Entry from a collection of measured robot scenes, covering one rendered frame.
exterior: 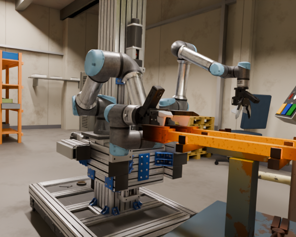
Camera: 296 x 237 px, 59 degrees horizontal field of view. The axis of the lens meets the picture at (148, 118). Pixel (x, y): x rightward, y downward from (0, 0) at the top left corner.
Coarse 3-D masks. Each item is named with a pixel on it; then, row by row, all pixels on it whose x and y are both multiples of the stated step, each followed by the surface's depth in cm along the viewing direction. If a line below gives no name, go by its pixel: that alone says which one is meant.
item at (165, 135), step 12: (144, 132) 75; (156, 132) 72; (168, 132) 68; (180, 132) 68; (204, 144) 62; (216, 144) 60; (228, 144) 58; (240, 144) 56; (252, 144) 54; (264, 144) 53; (276, 144) 54; (288, 156) 50
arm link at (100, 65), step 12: (96, 60) 112; (108, 60) 114; (120, 60) 116; (96, 72) 114; (108, 72) 116; (120, 72) 118; (84, 84) 134; (96, 84) 126; (72, 96) 149; (84, 96) 138; (96, 96) 139; (72, 108) 150; (84, 108) 144; (96, 108) 151
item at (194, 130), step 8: (176, 128) 82; (184, 128) 79; (192, 128) 77; (216, 136) 73; (224, 136) 71; (232, 136) 70; (240, 136) 68; (248, 136) 67; (256, 136) 66; (264, 136) 66; (280, 144) 62
